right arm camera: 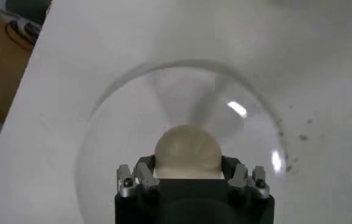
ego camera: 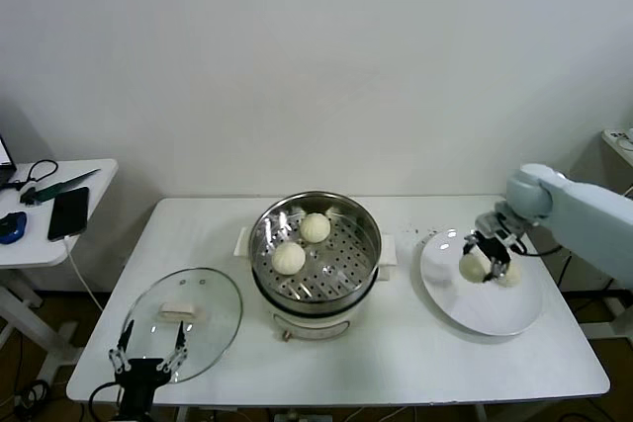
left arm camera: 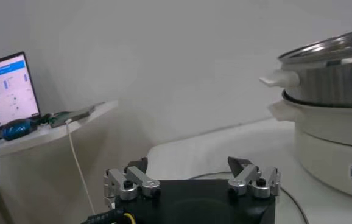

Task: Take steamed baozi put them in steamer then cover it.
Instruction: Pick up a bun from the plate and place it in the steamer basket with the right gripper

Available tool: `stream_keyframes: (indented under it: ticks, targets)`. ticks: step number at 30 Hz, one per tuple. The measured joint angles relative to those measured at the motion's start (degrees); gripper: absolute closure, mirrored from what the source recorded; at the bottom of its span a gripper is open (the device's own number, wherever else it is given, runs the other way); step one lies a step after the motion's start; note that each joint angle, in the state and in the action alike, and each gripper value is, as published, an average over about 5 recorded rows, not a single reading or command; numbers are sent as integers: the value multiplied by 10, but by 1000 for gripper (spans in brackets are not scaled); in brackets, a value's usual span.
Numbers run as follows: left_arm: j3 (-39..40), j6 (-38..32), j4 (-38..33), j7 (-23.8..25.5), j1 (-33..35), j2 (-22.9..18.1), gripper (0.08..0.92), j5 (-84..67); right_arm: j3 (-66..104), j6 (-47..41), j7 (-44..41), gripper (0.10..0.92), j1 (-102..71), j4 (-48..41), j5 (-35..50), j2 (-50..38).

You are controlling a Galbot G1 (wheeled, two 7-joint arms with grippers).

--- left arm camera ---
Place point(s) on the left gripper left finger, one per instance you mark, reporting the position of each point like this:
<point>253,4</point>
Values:
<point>133,179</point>

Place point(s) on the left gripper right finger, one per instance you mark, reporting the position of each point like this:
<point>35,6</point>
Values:
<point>249,176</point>

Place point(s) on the round glass pot lid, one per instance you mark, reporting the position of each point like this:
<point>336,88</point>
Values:
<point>285,210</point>

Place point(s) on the stainless steel steamer basket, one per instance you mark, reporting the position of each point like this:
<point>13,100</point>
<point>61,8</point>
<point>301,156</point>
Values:
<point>331,82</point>

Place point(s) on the white electric cooker base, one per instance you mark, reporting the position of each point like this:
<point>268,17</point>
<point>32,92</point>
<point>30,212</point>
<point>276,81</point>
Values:
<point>331,152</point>

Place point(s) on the black smartphone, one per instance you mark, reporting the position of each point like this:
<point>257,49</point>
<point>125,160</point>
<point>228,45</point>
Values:
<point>75,115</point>

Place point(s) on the white side table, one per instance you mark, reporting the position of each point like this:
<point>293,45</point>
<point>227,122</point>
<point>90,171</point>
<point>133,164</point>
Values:
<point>42,135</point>

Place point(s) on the blue computer mouse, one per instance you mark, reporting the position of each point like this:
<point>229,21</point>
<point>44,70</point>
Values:
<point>19,129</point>

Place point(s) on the black laptop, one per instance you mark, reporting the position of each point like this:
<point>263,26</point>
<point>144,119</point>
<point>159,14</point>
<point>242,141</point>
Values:
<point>8,91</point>

